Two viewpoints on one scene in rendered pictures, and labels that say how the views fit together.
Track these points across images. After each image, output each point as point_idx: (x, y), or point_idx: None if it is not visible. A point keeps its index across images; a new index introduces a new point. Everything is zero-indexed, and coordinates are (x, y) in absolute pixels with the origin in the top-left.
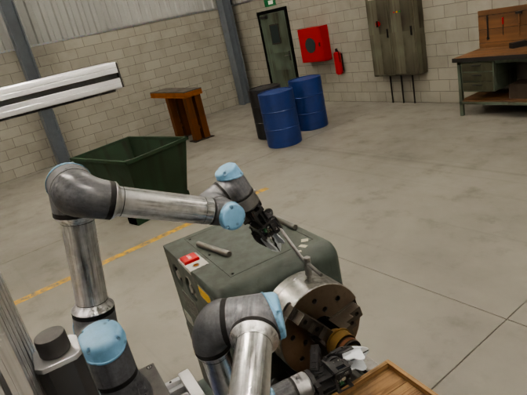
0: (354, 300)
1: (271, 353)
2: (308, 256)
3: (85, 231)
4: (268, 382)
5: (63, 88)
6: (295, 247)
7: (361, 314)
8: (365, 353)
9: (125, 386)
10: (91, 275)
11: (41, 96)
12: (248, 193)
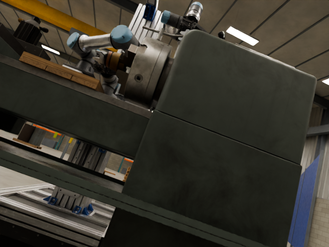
0: (140, 46)
1: (105, 37)
2: (162, 28)
3: (177, 47)
4: (96, 36)
5: None
6: (180, 35)
7: (128, 50)
8: (100, 55)
9: None
10: None
11: None
12: (188, 12)
